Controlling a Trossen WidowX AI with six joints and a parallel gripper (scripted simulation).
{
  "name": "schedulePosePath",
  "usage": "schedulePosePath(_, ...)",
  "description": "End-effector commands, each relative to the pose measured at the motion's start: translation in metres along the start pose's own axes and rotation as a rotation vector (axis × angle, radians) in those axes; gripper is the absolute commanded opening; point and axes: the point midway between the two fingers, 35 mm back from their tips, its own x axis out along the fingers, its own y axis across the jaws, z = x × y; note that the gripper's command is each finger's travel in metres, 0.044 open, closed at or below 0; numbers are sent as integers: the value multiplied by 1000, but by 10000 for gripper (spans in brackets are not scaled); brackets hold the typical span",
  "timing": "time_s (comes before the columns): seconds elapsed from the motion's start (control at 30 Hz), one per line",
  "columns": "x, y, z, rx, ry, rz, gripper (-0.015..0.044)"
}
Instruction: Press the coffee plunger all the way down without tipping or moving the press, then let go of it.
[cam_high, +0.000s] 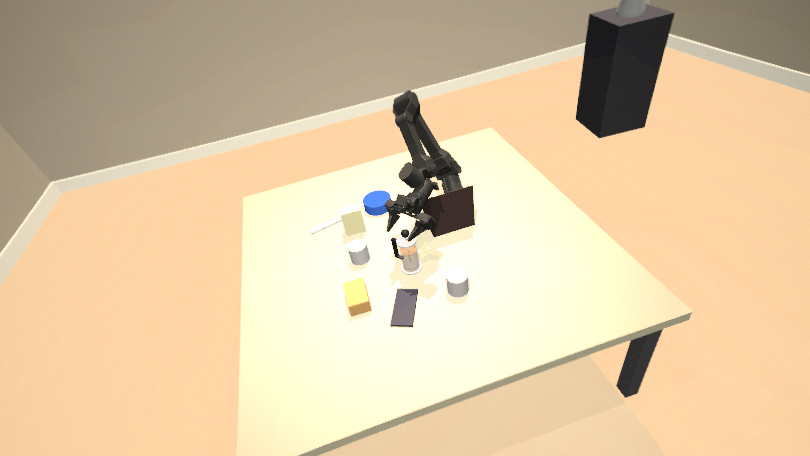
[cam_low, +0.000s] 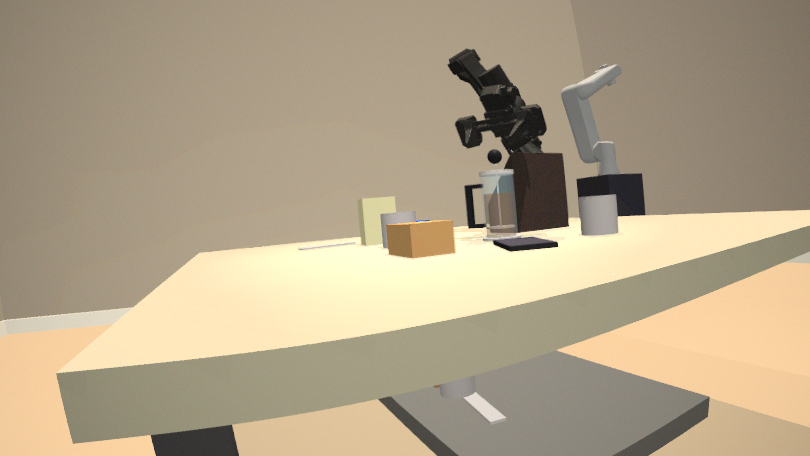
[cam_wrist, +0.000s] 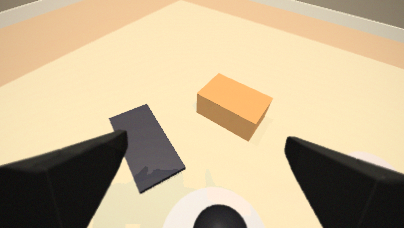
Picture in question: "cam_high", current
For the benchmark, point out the glass french press with black handle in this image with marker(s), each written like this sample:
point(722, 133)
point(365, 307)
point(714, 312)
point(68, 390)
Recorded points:
point(408, 251)

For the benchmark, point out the blue short cylinder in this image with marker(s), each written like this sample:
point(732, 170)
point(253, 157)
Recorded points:
point(374, 202)

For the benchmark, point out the pale yellow rectangular block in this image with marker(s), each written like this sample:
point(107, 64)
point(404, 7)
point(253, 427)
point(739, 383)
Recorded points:
point(352, 219)

